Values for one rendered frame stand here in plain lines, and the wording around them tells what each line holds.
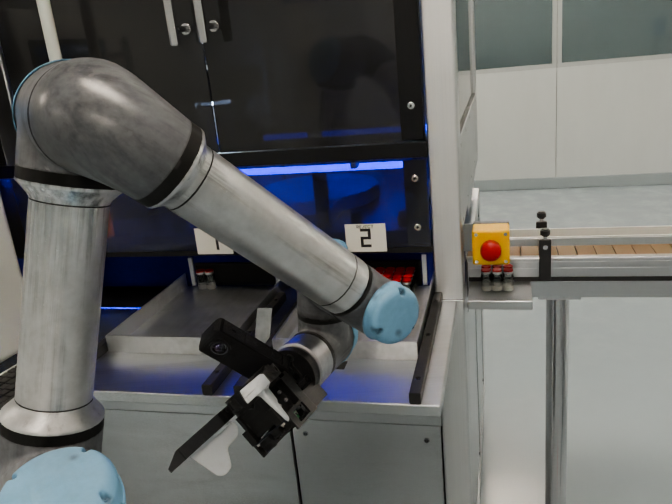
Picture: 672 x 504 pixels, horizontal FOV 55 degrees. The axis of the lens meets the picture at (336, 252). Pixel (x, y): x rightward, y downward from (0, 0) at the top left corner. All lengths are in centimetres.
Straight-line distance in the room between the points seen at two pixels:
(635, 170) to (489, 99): 137
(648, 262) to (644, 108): 458
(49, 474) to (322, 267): 35
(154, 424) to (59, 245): 105
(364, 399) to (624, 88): 513
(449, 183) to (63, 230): 77
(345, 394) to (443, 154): 50
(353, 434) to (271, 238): 93
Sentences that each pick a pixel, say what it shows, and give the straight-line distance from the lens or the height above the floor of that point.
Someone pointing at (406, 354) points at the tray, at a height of 89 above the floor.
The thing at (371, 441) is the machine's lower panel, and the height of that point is 53.
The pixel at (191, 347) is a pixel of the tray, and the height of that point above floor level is 89.
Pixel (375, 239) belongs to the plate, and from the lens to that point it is 134.
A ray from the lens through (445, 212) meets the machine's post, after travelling 130.
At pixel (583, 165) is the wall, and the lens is 602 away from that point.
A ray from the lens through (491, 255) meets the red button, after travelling 129.
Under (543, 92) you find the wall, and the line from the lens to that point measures 589.
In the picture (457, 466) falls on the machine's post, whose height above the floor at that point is 48.
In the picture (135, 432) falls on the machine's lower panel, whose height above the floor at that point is 51.
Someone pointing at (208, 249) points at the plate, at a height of 100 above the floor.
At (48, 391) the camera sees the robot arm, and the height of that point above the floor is 107.
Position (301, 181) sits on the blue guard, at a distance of 134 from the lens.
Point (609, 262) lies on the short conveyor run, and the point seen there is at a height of 92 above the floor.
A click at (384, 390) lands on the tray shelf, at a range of 105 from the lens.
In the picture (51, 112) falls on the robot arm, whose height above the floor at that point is 137.
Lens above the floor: 141
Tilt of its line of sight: 18 degrees down
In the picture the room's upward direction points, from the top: 6 degrees counter-clockwise
